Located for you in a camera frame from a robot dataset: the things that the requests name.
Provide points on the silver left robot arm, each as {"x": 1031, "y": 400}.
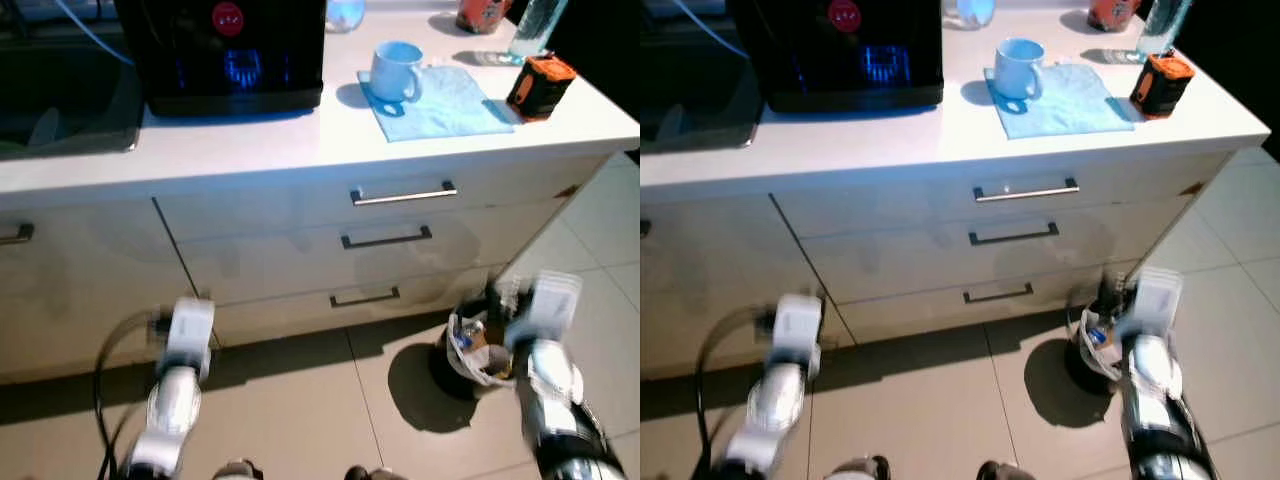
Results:
{"x": 175, "y": 410}
{"x": 775, "y": 410}

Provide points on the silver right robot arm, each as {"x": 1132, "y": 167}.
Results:
{"x": 1160, "y": 400}
{"x": 555, "y": 400}

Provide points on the black glass cooktop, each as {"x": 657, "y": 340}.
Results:
{"x": 690, "y": 100}
{"x": 60, "y": 100}

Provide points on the orange black tape measure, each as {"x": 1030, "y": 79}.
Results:
{"x": 1162, "y": 85}
{"x": 540, "y": 88}

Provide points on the light blue cloth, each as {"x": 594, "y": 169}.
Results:
{"x": 1075, "y": 100}
{"x": 450, "y": 105}

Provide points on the black bin with white bag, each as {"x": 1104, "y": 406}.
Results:
{"x": 1085, "y": 365}
{"x": 450, "y": 375}

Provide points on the clear glass bottle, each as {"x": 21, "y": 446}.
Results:
{"x": 1165, "y": 25}
{"x": 535, "y": 30}

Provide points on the black coffee machine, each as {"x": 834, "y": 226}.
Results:
{"x": 200, "y": 60}
{"x": 800, "y": 60}

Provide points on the white drawer cabinet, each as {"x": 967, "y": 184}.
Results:
{"x": 260, "y": 270}
{"x": 900, "y": 265}

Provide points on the orange can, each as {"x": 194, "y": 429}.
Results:
{"x": 482, "y": 15}
{"x": 1110, "y": 14}

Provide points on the white mug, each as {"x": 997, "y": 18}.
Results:
{"x": 1020, "y": 68}
{"x": 398, "y": 70}

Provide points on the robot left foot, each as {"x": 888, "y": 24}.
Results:
{"x": 862, "y": 468}
{"x": 238, "y": 470}

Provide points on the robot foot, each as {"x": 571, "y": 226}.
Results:
{"x": 862, "y": 468}
{"x": 238, "y": 470}
{"x": 372, "y": 473}
{"x": 1005, "y": 470}

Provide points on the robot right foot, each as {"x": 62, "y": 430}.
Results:
{"x": 372, "y": 473}
{"x": 1005, "y": 470}

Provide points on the clear drinking glass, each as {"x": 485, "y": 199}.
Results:
{"x": 975, "y": 12}
{"x": 345, "y": 14}

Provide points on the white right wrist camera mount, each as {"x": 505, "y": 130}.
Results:
{"x": 548, "y": 305}
{"x": 1152, "y": 300}

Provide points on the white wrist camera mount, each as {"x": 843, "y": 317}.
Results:
{"x": 190, "y": 335}
{"x": 797, "y": 330}
{"x": 1152, "y": 300}
{"x": 548, "y": 305}

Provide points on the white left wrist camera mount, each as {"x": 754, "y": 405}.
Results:
{"x": 190, "y": 335}
{"x": 797, "y": 330}

